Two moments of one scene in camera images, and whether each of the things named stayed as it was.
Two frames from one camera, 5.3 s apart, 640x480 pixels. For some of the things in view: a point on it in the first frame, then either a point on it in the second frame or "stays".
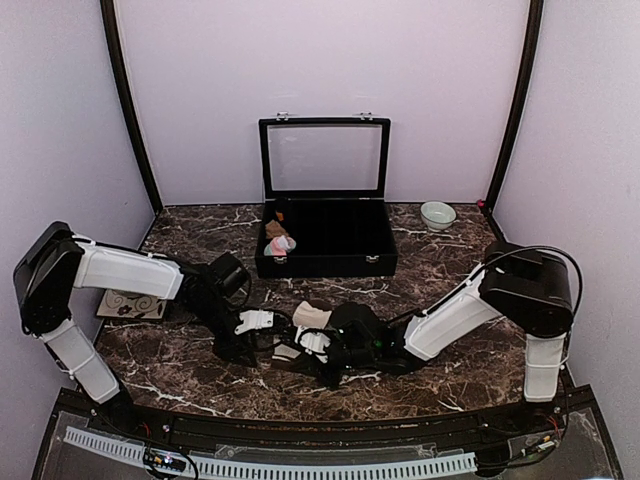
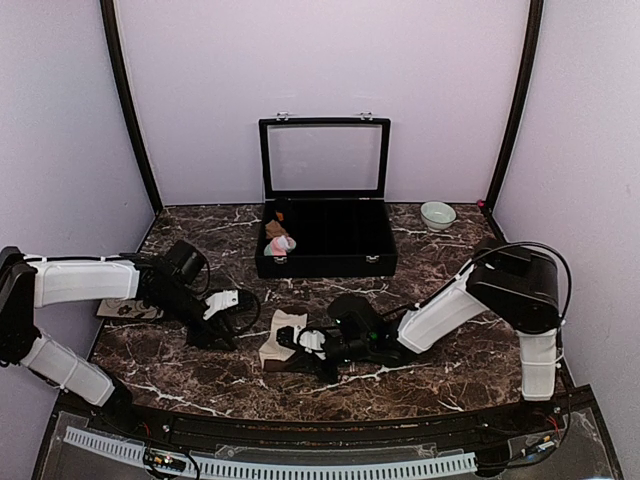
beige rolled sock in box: x=274 y=229 stays
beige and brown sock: x=312 y=314 → x=273 y=357
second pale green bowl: x=437 y=215 stays
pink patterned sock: x=279 y=246 stays
